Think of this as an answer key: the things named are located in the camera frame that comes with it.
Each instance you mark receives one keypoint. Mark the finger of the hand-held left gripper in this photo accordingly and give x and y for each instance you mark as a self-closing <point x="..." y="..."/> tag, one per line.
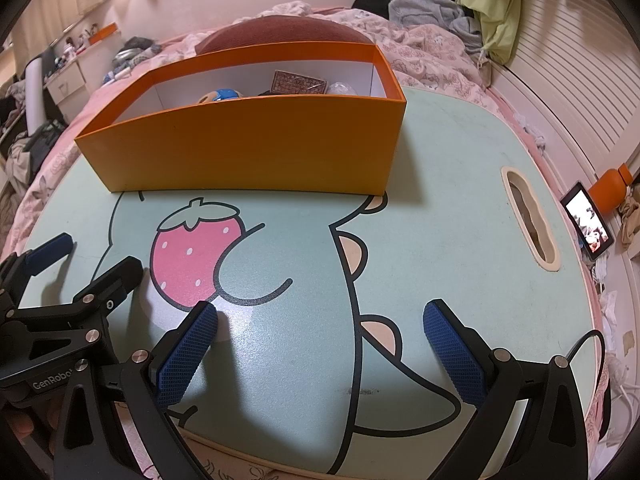
<point x="117" y="277"/>
<point x="50" y="250"/>

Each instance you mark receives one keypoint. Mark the pink bed sheet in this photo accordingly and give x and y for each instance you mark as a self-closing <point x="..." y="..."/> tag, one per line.
<point x="97" y="102"/>

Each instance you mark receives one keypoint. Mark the pink floral duvet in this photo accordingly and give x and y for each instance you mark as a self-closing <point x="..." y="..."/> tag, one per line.
<point x="430" y="55"/>

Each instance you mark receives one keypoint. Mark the grey-blue clothing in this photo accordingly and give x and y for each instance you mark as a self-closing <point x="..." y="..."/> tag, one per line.
<point x="425" y="7"/>

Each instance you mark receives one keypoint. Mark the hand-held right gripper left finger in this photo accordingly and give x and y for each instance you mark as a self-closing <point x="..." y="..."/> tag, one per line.
<point x="187" y="355"/>

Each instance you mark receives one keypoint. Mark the orange cardboard box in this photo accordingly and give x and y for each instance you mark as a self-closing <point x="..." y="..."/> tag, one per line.
<point x="250" y="145"/>

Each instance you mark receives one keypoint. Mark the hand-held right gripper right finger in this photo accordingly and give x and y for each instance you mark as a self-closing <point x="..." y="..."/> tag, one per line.
<point x="452" y="355"/>

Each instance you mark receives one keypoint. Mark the white cabinet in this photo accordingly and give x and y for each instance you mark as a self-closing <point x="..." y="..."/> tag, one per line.
<point x="65" y="82"/>

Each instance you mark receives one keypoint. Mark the small orange shelf box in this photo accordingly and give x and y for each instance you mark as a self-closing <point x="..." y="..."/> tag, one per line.
<point x="102" y="34"/>

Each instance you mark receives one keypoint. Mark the blue yellow toy figure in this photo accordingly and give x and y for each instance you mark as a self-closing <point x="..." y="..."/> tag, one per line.
<point x="220" y="95"/>

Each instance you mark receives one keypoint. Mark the lime green garment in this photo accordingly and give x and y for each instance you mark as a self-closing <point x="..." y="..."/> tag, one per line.
<point x="495" y="5"/>

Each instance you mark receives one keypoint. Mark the beige cloth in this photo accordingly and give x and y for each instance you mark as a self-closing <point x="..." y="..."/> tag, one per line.
<point x="630" y="220"/>

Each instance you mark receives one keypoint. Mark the smartphone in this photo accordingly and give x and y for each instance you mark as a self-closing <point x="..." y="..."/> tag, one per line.
<point x="587" y="220"/>

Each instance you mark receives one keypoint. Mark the brown card packet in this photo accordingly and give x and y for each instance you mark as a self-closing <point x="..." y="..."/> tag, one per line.
<point x="295" y="82"/>

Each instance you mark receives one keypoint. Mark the person's left hand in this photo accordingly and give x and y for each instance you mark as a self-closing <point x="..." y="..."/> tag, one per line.
<point x="22" y="422"/>

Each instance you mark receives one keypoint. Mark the clear heart-shaped case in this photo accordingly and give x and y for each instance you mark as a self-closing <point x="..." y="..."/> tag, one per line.
<point x="342" y="88"/>

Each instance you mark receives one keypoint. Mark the black clothing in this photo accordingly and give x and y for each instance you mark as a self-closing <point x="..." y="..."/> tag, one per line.
<point x="375" y="0"/>

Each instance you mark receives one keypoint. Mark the patterned clothes pile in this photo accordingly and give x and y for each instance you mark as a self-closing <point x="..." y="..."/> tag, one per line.
<point x="135" y="50"/>

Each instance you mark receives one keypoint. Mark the mint cartoon lap desk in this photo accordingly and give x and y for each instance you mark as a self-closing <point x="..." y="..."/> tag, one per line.
<point x="440" y="210"/>

